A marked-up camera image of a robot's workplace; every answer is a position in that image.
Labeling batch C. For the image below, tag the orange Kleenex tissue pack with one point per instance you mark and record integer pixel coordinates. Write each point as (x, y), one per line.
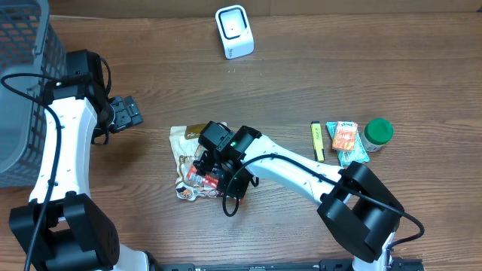
(345, 136)

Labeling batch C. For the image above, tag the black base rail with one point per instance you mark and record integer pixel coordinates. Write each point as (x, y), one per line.
(322, 265)

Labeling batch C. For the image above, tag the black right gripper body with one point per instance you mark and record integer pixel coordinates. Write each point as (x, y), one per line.
(239, 186)

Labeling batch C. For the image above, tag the white barcode scanner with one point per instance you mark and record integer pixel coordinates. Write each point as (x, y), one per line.
(235, 31)

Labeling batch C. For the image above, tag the teal wet wipes pack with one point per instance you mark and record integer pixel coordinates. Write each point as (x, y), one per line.
(359, 154)

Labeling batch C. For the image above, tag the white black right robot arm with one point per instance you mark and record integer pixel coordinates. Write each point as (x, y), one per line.
(357, 208)

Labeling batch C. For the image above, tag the brown snack pouch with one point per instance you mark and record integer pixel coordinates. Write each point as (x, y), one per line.
(186, 149)

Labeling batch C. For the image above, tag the yellow highlighter pen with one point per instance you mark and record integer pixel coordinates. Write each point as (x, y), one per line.
(318, 147)

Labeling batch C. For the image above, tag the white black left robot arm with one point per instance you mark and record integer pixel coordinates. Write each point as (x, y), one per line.
(61, 228)

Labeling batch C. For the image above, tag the green lid jar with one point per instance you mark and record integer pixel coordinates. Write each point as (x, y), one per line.
(376, 134)

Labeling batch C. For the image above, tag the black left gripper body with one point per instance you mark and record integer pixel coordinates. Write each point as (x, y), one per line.
(126, 113)

